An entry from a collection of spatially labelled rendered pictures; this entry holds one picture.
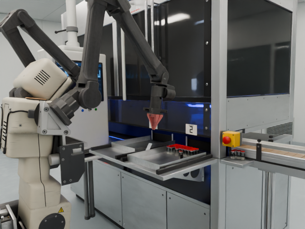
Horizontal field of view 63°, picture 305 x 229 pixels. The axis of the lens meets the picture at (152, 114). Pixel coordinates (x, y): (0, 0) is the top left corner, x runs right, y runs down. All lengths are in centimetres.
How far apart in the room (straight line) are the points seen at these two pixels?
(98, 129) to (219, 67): 112
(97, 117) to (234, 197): 116
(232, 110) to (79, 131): 112
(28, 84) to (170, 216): 123
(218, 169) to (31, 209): 91
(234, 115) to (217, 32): 46
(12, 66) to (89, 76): 558
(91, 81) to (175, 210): 111
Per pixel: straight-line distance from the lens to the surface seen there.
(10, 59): 650
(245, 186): 171
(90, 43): 96
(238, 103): 151
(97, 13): 99
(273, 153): 138
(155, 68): 113
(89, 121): 201
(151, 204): 192
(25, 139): 106
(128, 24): 106
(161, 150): 151
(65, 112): 90
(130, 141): 178
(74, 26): 205
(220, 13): 141
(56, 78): 105
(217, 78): 136
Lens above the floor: 126
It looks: 6 degrees down
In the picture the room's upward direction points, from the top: 1 degrees counter-clockwise
